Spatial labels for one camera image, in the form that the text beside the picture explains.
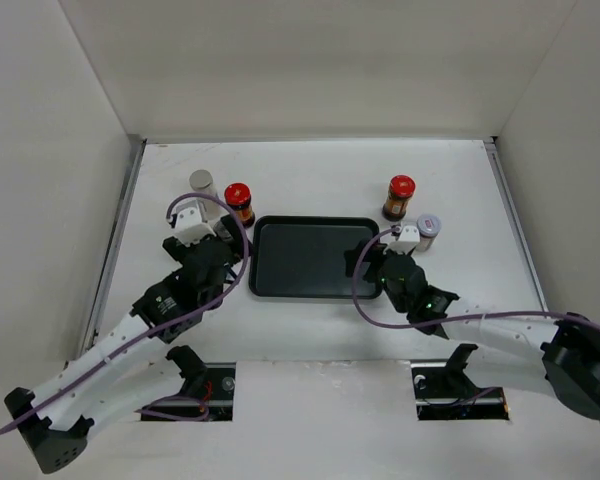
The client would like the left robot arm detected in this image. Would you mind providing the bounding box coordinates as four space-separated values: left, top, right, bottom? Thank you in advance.
4 234 252 474

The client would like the small jar pink label lid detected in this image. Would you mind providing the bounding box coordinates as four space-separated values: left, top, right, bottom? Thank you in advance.
416 214 442 252

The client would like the orange sauce jar red lid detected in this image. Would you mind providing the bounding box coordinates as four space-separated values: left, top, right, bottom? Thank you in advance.
382 175 416 220

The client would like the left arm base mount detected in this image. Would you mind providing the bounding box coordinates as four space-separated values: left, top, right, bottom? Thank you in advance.
138 346 237 422

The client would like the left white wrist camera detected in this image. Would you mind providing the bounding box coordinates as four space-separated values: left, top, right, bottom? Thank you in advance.
173 199 215 246

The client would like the pepper grinder clear cap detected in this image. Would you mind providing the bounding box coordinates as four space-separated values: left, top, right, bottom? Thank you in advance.
213 215 240 243

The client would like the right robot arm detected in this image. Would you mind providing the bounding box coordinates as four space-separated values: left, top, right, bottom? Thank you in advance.
344 240 600 420

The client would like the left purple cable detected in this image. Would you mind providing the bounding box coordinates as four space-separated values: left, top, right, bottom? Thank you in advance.
0 193 251 437

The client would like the peppercorn bottle silver cap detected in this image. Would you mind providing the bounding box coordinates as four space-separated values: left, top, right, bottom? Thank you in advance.
188 169 223 223

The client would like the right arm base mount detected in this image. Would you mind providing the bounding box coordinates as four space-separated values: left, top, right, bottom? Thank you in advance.
410 344 509 421

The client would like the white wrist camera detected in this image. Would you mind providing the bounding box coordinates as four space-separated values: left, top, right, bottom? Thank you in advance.
173 199 215 246
385 223 420 255

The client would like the dark sauce jar red lid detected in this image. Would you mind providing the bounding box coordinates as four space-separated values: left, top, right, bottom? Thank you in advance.
224 182 255 228

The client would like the purple cable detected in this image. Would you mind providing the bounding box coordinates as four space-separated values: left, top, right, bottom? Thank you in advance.
352 225 600 346
0 193 251 437

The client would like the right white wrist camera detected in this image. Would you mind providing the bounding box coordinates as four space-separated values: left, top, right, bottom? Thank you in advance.
385 223 420 255

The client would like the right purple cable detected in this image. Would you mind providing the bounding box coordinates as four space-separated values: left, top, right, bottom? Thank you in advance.
352 225 600 346

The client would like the black rectangular tray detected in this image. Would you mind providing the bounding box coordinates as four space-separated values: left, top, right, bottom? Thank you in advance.
249 215 379 300

